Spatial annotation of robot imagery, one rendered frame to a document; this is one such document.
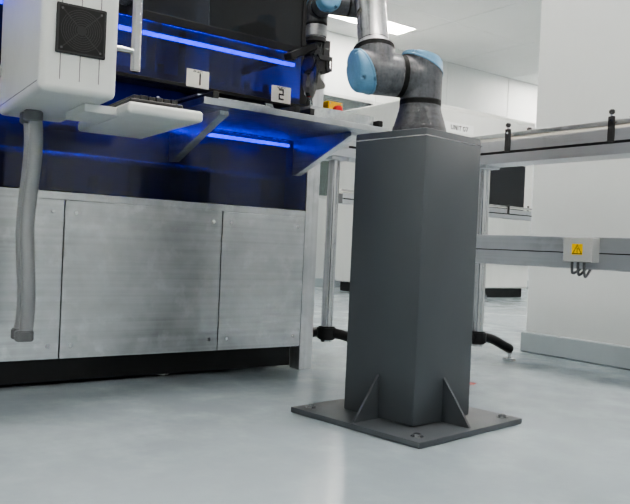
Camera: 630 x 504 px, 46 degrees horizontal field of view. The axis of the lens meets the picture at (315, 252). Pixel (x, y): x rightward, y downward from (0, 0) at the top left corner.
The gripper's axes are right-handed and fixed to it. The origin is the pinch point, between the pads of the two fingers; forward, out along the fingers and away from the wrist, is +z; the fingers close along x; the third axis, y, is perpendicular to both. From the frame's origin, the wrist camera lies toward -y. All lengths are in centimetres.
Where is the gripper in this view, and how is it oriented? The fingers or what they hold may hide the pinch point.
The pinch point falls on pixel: (308, 94)
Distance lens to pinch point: 267.0
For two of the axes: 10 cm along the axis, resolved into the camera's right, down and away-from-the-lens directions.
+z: -0.5, 10.0, 0.1
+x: -5.8, -0.4, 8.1
